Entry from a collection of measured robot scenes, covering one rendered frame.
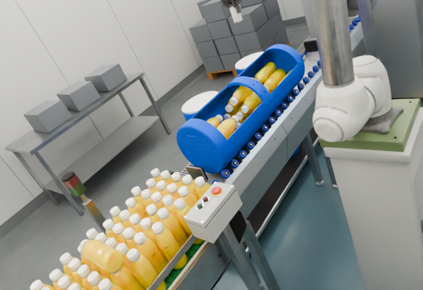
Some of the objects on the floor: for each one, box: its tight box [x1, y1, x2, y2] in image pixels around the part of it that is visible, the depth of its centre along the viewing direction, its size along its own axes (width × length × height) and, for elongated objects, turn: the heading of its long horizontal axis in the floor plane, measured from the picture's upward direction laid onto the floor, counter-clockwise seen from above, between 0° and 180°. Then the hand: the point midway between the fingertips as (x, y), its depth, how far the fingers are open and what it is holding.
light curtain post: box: [352, 0, 380, 61], centre depth 231 cm, size 6×6×170 cm
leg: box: [319, 136, 338, 189], centre depth 247 cm, size 6×6×63 cm
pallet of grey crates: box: [189, 0, 291, 81], centre depth 538 cm, size 120×80×119 cm
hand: (236, 14), depth 151 cm, fingers closed
